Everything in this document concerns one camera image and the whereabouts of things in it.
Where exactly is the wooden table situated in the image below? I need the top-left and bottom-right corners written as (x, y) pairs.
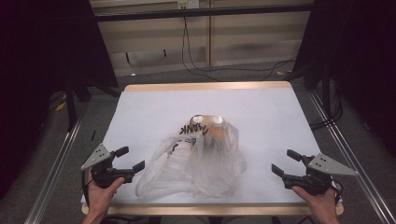
top-left (80, 80), bottom-right (345, 217)

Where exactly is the white wall socket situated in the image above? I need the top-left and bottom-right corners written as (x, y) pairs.
top-left (177, 0), bottom-right (200, 10)

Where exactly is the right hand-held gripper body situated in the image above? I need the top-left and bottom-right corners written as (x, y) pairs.
top-left (291, 152), bottom-right (360, 197)

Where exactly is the black wall cable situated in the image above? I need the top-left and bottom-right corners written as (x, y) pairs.
top-left (180, 16), bottom-right (298, 82)

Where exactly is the black curtain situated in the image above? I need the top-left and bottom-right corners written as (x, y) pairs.
top-left (0, 0), bottom-right (120, 201)
top-left (291, 0), bottom-right (396, 151)

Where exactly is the white table mat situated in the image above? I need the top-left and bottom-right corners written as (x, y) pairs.
top-left (80, 87), bottom-right (344, 206)

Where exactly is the person's right hand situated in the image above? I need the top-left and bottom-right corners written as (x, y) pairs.
top-left (290, 180), bottom-right (340, 219)

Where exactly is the clear plastic bag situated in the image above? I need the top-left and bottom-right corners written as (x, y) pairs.
top-left (134, 114), bottom-right (248, 201)

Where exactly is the person's left hand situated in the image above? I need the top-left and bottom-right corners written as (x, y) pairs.
top-left (84, 170), bottom-right (126, 219)

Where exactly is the metal floor rail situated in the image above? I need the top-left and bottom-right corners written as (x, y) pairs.
top-left (23, 113), bottom-right (87, 224)
top-left (307, 91), bottom-right (396, 224)

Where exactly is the black horizontal bar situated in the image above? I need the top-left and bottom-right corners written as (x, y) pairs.
top-left (93, 3), bottom-right (315, 22)

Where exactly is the black metal stand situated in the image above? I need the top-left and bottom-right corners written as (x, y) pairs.
top-left (309, 59), bottom-right (344, 130)

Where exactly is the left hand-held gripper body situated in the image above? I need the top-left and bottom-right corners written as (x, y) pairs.
top-left (81, 143), bottom-right (135, 189)

